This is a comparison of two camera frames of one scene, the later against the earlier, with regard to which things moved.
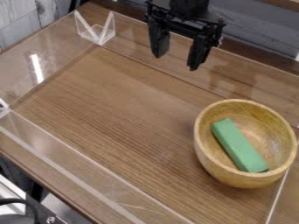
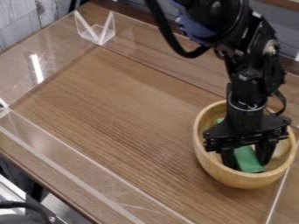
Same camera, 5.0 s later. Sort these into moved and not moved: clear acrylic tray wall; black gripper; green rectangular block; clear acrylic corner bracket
Moved: black gripper
Not moved: green rectangular block; clear acrylic tray wall; clear acrylic corner bracket
